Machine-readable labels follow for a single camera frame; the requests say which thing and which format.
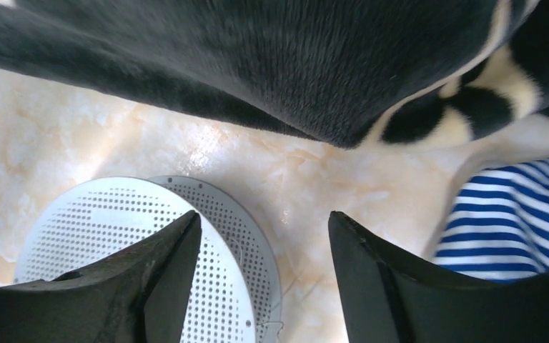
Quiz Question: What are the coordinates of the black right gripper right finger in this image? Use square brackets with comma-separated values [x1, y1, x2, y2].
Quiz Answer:
[328, 212, 549, 342]

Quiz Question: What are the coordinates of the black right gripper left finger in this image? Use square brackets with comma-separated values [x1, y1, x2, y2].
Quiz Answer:
[0, 211, 202, 342]

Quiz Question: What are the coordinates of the white perforated cable spool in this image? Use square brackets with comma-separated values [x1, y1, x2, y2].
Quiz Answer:
[14, 176, 282, 342]

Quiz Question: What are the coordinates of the white thin cable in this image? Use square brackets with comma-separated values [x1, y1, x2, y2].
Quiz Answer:
[229, 237, 285, 342]

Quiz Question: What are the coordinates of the blue white striped cloth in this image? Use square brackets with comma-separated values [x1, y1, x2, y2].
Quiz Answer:
[432, 159, 549, 283]

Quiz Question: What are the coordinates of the black blanket with beige flowers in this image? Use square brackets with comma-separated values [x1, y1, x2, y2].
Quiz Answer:
[0, 1, 549, 150]

